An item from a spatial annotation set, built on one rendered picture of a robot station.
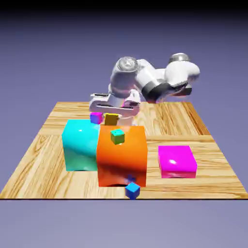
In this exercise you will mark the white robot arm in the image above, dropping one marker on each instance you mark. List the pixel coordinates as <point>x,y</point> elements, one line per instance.
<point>127,77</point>

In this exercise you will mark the large magenta box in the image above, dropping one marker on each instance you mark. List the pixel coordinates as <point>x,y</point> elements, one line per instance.
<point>176,160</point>

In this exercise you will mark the large cyan box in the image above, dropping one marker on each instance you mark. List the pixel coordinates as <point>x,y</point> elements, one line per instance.
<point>81,145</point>

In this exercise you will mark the small blue cube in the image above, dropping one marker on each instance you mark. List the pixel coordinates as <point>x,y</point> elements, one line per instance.
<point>132,190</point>

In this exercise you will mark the small magenta cube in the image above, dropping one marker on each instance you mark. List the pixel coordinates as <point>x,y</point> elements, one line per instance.
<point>96,117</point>

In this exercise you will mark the small green cube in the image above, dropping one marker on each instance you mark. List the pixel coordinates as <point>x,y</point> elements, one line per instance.
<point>117,136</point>

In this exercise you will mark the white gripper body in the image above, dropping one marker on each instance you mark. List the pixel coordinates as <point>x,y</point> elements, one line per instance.
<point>114,108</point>

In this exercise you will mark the small yellow cube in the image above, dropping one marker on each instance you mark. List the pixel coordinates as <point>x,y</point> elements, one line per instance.
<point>110,119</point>

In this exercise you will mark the large orange box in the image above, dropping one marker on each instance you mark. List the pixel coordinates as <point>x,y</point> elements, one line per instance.
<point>122,157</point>

